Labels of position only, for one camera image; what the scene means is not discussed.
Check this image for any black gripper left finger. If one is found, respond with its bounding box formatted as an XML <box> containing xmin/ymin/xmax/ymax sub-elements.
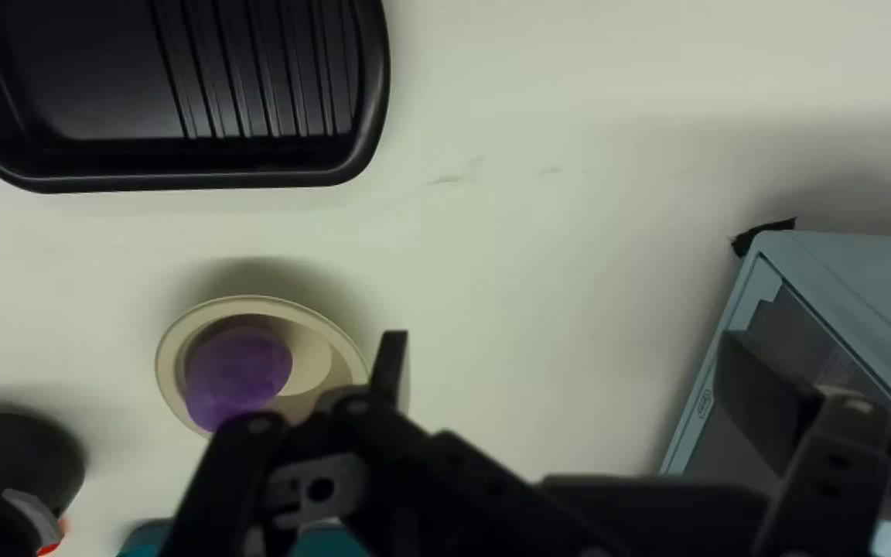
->
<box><xmin>156</xmin><ymin>326</ymin><xmax>548</xmax><ymax>557</ymax></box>

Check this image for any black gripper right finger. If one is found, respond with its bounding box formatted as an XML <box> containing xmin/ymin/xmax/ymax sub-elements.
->
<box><xmin>713</xmin><ymin>326</ymin><xmax>891</xmax><ymax>557</ymax></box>

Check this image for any purple round object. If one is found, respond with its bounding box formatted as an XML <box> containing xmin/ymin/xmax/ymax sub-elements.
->
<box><xmin>183</xmin><ymin>316</ymin><xmax>293</xmax><ymax>434</ymax></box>

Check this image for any beige round plate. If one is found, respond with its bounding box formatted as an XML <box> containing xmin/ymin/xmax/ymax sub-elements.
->
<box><xmin>152</xmin><ymin>293</ymin><xmax>371</xmax><ymax>440</ymax></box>

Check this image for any teal pot lid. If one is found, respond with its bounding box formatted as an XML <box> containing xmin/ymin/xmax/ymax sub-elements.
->
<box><xmin>116</xmin><ymin>514</ymin><xmax>375</xmax><ymax>557</ymax></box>

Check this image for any light blue toaster oven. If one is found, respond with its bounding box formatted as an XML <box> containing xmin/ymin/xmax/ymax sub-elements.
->
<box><xmin>656</xmin><ymin>216</ymin><xmax>891</xmax><ymax>557</ymax></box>

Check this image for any black cup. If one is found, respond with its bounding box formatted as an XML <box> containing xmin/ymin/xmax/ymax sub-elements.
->
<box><xmin>0</xmin><ymin>408</ymin><xmax>88</xmax><ymax>557</ymax></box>

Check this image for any black ribbed tray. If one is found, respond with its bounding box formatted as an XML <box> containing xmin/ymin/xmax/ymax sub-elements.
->
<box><xmin>0</xmin><ymin>0</ymin><xmax>393</xmax><ymax>193</ymax></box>

